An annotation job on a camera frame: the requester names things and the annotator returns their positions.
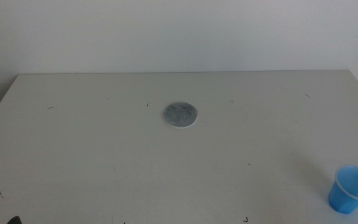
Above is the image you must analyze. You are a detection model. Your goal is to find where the blue plastic cup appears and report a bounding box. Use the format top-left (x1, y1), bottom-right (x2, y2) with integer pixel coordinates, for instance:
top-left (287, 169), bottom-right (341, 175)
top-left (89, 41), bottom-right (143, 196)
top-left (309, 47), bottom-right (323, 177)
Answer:
top-left (328, 164), bottom-right (358, 215)

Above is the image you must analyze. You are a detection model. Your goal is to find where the grey round cup mat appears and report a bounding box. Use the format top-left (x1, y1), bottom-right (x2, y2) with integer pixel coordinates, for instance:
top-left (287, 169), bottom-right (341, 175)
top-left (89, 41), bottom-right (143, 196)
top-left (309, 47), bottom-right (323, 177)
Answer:
top-left (162, 101), bottom-right (199, 129)

